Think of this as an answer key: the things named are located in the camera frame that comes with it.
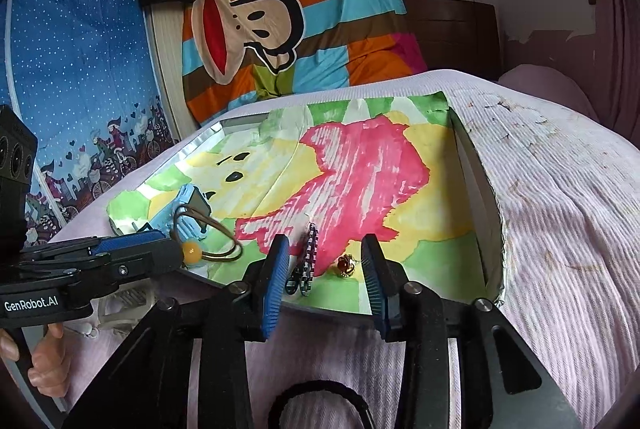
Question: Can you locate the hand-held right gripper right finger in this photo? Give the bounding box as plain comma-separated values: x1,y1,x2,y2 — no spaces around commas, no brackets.
361,234,583,429

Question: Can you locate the black and white chain bracelet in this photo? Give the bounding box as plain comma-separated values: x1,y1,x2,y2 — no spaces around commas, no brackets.
285,222,321,298

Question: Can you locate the pink pillow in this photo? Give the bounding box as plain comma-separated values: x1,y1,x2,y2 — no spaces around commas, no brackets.
497,64,602,121

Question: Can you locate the blue hair clip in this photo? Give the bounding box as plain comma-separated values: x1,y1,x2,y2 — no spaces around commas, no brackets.
150,183,214,243

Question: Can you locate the pink curtain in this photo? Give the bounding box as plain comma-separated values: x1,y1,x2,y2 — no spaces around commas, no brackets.
591,0,640,152

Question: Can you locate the shallow white cardboard tray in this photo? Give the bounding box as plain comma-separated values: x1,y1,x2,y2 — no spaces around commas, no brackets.
107,90,507,317

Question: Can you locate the blue dotted fabric wardrobe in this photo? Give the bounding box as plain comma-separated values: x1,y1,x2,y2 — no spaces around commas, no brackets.
0,0,182,246

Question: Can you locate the pink ribbed bedspread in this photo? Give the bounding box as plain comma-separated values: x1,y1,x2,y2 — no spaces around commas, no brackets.
47,69,640,429

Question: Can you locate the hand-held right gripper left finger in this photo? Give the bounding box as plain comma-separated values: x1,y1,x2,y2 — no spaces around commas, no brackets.
62,234,291,429

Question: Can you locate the light wooden cabinet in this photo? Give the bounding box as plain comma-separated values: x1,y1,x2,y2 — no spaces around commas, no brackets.
142,0,206,143

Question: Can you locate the brown hair tie orange bead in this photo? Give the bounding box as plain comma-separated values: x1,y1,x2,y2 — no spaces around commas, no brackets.
172,204,245,268

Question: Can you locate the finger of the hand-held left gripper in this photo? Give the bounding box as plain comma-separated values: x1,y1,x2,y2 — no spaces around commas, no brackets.
20,229,167,261
20,238,184,305

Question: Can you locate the gold ring red stone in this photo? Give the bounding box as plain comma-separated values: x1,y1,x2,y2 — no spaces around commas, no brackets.
334,254,357,279

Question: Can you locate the colourful painted paper liner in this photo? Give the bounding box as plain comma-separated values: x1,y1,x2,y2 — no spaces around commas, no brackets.
107,92,488,312

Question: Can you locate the person's left hand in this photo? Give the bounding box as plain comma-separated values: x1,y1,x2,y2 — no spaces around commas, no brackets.
0,323,72,398

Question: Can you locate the dark wooden headboard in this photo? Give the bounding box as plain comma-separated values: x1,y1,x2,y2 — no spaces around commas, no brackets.
402,0,502,81

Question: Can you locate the black hair band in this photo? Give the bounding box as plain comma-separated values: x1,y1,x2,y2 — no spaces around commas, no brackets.
267,379,374,429

